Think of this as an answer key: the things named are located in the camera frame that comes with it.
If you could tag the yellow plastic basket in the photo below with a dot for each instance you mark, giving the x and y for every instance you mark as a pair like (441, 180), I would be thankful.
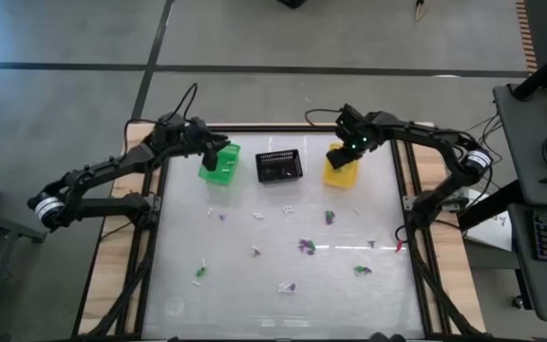
(340, 178)

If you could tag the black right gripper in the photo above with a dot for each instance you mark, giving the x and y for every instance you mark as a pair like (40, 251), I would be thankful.
(371, 135)

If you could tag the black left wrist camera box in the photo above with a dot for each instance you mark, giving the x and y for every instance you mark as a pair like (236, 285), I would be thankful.
(171, 128)

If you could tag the black plastic basket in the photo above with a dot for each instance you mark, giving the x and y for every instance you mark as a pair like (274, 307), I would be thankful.
(278, 153)

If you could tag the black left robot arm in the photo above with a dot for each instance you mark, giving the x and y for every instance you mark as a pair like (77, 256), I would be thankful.
(88, 176)

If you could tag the green plastic basket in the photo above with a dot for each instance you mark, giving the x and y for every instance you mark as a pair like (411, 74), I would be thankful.
(219, 180)

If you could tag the silver metal bracket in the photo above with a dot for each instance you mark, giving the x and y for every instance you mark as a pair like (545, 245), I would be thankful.
(407, 204)

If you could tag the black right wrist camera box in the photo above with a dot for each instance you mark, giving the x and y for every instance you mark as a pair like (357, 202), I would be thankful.
(350, 121)

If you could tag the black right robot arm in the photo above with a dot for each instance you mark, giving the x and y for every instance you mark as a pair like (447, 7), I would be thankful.
(425, 135)

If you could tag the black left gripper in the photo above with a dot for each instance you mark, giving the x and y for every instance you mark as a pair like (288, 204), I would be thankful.
(204, 138)

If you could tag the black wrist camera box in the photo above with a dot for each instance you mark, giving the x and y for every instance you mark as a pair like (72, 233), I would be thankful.
(171, 128)
(350, 121)

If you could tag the black gantry post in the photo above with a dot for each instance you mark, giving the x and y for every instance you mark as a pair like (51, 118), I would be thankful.
(544, 71)
(484, 206)

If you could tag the white paper sheet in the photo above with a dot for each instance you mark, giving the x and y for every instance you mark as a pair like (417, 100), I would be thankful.
(492, 233)

